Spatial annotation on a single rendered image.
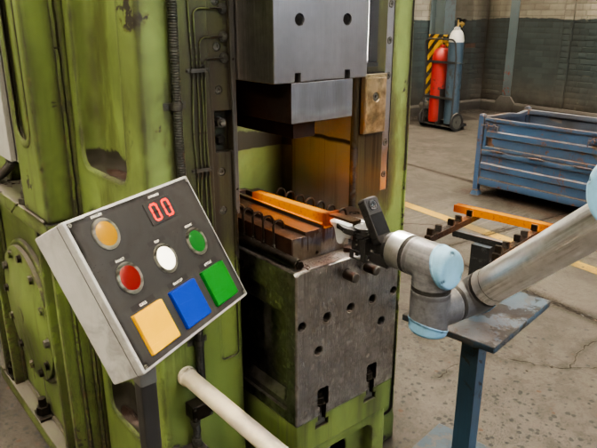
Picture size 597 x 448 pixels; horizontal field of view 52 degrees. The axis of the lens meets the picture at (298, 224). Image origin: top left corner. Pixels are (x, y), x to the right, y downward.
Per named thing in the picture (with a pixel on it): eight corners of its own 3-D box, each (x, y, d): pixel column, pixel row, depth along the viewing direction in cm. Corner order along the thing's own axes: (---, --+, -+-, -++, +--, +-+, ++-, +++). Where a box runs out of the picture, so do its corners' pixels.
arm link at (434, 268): (438, 299, 131) (442, 255, 127) (394, 280, 140) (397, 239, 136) (465, 287, 136) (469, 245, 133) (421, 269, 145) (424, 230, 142)
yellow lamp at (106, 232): (123, 244, 105) (122, 220, 103) (98, 251, 102) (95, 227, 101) (116, 240, 107) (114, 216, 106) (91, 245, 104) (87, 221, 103)
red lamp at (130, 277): (147, 288, 105) (145, 265, 104) (122, 296, 103) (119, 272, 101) (139, 283, 108) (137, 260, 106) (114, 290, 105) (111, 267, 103)
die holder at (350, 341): (392, 377, 187) (400, 240, 172) (296, 428, 164) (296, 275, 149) (279, 313, 227) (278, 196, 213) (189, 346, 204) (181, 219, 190)
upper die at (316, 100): (352, 116, 156) (353, 77, 153) (291, 124, 144) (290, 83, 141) (255, 100, 187) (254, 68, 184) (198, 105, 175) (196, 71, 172)
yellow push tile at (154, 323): (181, 335, 108) (161, 297, 108) (155, 355, 102) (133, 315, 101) (174, 337, 109) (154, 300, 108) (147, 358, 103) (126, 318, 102)
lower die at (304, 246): (348, 245, 168) (349, 216, 165) (291, 263, 156) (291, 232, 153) (258, 211, 198) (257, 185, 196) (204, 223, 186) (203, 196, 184)
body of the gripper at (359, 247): (346, 256, 152) (382, 271, 143) (347, 223, 149) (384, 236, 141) (368, 249, 157) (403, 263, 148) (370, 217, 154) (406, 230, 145)
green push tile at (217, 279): (239, 291, 125) (222, 259, 125) (219, 306, 119) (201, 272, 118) (233, 294, 126) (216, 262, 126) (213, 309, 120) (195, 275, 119)
